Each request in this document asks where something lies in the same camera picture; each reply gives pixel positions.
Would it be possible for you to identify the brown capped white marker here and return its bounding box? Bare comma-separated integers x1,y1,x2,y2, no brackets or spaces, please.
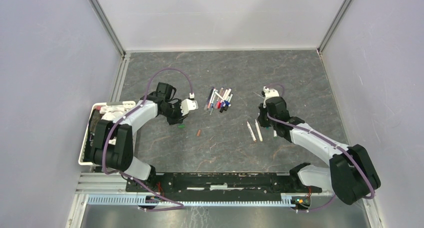
246,121,257,143

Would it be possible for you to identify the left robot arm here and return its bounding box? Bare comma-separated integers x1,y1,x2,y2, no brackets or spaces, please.
84,82,186,192

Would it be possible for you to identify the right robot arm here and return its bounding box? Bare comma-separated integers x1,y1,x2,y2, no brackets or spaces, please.
257,96,381,205

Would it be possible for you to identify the white cloth in basket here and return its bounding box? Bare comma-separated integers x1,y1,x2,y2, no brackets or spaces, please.
99,104,134,121

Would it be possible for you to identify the white plastic basket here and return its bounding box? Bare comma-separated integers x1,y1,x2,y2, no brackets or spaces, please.
78,101,136,166

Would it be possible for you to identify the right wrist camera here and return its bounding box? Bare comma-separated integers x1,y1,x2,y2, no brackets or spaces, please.
262,86,280,100

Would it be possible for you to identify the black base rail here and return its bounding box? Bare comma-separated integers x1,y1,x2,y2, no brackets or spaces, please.
146,172,322,202

